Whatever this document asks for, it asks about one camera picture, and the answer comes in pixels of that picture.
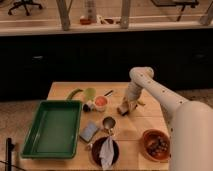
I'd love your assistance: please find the black office chair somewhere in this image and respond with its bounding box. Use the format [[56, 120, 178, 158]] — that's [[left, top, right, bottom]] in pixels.
[[8, 0, 43, 16]]

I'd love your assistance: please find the yellow banana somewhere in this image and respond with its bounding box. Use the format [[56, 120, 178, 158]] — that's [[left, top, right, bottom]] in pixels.
[[137, 99, 146, 106]]

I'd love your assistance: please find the green plastic tray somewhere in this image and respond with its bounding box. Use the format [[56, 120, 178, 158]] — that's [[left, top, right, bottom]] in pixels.
[[21, 100, 82, 159]]

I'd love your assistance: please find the dark brown plate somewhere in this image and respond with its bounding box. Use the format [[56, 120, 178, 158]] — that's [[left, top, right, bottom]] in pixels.
[[91, 137, 119, 165]]

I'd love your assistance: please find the red bowl on shelf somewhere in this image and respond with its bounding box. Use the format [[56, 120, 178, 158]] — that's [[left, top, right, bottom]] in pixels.
[[79, 18, 92, 25]]

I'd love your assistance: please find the black stand post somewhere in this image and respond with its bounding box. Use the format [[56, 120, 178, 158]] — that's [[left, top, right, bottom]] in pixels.
[[5, 138, 15, 171]]

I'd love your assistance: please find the blue grey sponge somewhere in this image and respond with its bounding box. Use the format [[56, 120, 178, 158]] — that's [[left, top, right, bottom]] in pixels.
[[79, 121, 99, 142]]

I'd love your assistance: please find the small dark toy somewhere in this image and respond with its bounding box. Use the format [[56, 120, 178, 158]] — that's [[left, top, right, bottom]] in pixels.
[[83, 101, 94, 112]]

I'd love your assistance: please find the metal cup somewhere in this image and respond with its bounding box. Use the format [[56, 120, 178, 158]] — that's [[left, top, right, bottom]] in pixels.
[[102, 116, 116, 131]]

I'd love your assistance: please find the white cup with orange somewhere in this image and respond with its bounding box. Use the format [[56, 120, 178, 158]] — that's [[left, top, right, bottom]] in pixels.
[[94, 96, 108, 112]]

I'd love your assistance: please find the orange bowl with nuts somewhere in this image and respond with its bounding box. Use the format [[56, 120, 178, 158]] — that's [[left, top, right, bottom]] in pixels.
[[140, 129, 170, 163]]

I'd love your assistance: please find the grey cloth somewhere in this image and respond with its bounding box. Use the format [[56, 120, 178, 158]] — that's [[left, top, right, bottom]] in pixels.
[[99, 136, 114, 171]]

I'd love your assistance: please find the green cucumber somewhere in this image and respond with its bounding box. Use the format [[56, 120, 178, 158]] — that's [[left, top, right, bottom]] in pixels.
[[66, 88, 83, 100]]

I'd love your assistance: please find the light green plush toy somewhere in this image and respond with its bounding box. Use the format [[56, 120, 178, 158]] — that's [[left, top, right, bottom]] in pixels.
[[84, 88, 96, 101]]

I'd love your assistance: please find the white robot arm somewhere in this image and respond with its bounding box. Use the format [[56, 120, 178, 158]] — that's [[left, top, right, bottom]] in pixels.
[[123, 67, 213, 171]]

